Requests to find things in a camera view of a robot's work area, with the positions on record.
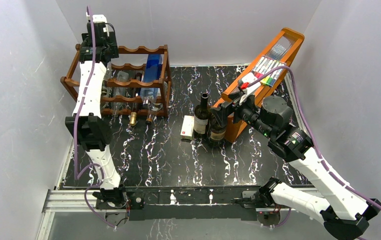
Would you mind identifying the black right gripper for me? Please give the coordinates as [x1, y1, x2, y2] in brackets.
[209, 90, 274, 139]

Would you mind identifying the dark green wine bottle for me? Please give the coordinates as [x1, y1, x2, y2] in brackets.
[193, 92, 210, 138]

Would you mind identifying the dark labelled wine bottle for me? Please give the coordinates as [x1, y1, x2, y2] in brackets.
[208, 114, 226, 148]

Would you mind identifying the blue bottle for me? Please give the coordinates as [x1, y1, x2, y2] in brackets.
[140, 54, 162, 103]

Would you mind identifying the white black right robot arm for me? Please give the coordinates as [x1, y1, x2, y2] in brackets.
[210, 96, 381, 240]

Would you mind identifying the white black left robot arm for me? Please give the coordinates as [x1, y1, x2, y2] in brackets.
[65, 21, 128, 208]

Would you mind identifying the orange wooden display rack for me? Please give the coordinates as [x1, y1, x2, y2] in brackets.
[210, 27, 305, 144]

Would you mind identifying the clear middle shelf bottle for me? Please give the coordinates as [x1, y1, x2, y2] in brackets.
[113, 71, 129, 97]

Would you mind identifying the brown wooden wine rack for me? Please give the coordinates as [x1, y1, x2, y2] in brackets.
[60, 44, 172, 118]

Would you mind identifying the clear lower bottle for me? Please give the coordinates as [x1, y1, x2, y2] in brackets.
[143, 99, 163, 126]

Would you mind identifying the gold capped bottle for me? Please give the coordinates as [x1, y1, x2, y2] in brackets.
[129, 102, 139, 127]

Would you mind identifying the white red small box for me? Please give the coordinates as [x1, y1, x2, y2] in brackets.
[180, 115, 194, 141]

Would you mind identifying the pack of coloured markers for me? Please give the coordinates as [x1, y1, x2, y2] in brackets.
[250, 56, 286, 88]

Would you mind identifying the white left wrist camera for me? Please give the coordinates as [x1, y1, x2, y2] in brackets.
[86, 13, 109, 33]

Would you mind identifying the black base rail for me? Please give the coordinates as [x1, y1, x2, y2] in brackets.
[96, 185, 292, 222]

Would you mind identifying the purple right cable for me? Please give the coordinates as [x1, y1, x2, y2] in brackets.
[248, 65, 381, 240]

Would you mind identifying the purple cable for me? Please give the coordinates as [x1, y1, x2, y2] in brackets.
[248, 65, 381, 240]
[72, 5, 119, 229]

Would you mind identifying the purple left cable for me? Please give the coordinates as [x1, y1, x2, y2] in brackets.
[72, 5, 119, 229]

